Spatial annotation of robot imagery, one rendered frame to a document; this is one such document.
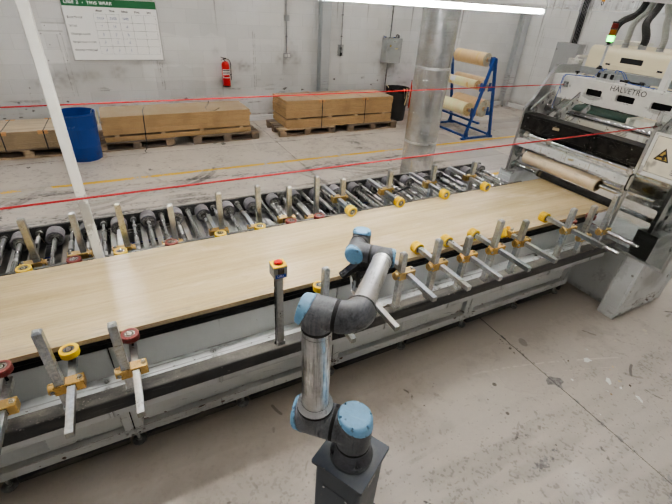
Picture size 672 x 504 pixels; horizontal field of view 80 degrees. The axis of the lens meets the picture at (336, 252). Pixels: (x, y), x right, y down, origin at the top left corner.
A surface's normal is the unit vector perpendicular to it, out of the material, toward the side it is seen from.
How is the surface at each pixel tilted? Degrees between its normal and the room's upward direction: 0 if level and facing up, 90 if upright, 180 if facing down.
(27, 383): 90
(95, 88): 90
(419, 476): 0
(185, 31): 90
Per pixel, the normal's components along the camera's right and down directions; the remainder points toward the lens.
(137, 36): 0.45, 0.50
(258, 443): 0.06, -0.85
